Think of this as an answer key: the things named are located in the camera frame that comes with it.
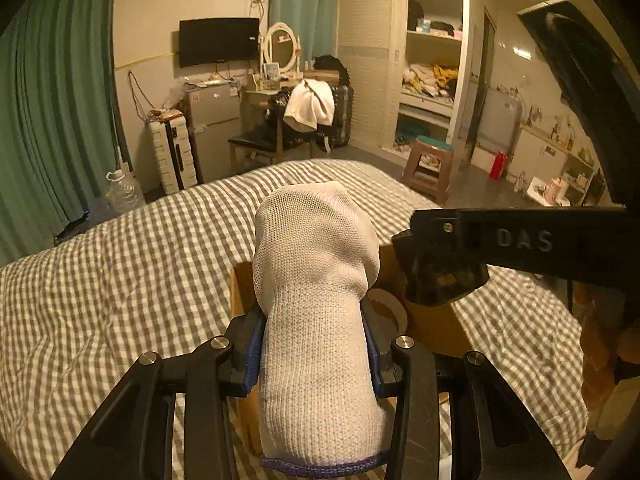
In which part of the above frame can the brown cardboard box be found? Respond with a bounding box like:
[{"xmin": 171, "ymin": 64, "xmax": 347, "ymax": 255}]
[{"xmin": 230, "ymin": 245, "xmax": 472, "ymax": 457}]

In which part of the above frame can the brown plastic stool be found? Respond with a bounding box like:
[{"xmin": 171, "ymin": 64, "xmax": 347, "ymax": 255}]
[{"xmin": 401, "ymin": 136, "xmax": 454, "ymax": 206}]

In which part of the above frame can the red bottle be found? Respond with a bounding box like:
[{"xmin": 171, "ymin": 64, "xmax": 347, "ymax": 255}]
[{"xmin": 489, "ymin": 152, "xmax": 509, "ymax": 180}]

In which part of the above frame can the grey checkered bed cover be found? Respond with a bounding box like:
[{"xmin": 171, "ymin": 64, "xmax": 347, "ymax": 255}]
[{"xmin": 1, "ymin": 159, "xmax": 587, "ymax": 479}]

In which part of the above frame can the white towel on chair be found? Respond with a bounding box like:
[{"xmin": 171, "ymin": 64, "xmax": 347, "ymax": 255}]
[{"xmin": 283, "ymin": 79, "xmax": 335, "ymax": 133}]

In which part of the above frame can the dark wooden chair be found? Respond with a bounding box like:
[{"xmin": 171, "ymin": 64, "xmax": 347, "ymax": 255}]
[{"xmin": 228, "ymin": 112, "xmax": 321, "ymax": 172}]

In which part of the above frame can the white open wardrobe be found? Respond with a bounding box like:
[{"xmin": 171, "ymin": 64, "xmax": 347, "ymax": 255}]
[{"xmin": 336, "ymin": 0, "xmax": 483, "ymax": 158}]

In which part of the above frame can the clear water jug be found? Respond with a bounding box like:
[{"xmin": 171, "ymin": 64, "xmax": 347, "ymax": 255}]
[{"xmin": 105, "ymin": 169, "xmax": 145, "ymax": 214}]

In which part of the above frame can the white oval vanity mirror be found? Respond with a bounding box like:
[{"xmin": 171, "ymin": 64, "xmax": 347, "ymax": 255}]
[{"xmin": 260, "ymin": 22, "xmax": 302, "ymax": 81}]

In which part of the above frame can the grey mini fridge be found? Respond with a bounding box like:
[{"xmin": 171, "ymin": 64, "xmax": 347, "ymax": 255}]
[{"xmin": 183, "ymin": 81, "xmax": 241, "ymax": 183}]

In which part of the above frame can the white suitcase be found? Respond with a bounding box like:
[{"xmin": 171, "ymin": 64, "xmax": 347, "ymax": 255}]
[{"xmin": 148, "ymin": 110, "xmax": 198, "ymax": 195}]

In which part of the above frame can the teal window curtain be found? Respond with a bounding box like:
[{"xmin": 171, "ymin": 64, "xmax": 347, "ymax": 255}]
[{"xmin": 268, "ymin": 0, "xmax": 337, "ymax": 61}]

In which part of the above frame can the green curtain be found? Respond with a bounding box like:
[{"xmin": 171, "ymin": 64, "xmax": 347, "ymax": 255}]
[{"xmin": 1, "ymin": 0, "xmax": 118, "ymax": 264}]

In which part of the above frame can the black wall television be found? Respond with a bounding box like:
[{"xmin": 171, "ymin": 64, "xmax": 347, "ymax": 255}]
[{"xmin": 178, "ymin": 18, "xmax": 260, "ymax": 67}]

